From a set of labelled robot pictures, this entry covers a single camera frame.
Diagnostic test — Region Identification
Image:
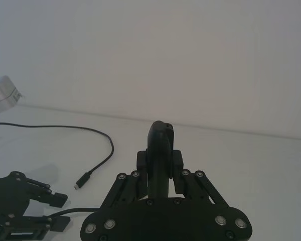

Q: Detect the black power adapter plug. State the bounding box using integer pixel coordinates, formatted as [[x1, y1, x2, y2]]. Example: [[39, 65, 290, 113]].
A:
[[145, 120, 176, 199]]

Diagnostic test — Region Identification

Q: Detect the black cable with small plug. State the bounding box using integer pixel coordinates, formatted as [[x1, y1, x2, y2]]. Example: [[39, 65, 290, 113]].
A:
[[0, 122, 115, 219]]

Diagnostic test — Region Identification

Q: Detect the white table cloth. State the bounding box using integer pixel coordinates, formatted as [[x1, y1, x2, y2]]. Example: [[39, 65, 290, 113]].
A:
[[0, 104, 301, 241]]

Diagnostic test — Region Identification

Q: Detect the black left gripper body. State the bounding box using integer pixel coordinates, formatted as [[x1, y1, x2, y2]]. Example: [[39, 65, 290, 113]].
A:
[[0, 170, 32, 241]]

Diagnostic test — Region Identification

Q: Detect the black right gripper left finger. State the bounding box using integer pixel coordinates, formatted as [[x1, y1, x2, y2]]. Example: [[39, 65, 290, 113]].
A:
[[99, 150, 151, 209]]

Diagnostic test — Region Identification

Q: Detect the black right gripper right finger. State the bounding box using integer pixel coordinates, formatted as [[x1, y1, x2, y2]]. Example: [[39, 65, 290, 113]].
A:
[[169, 150, 232, 209]]

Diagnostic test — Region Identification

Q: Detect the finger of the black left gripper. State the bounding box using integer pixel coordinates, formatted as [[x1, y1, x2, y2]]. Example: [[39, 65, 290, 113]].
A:
[[4, 215, 71, 241], [22, 176, 69, 208]]

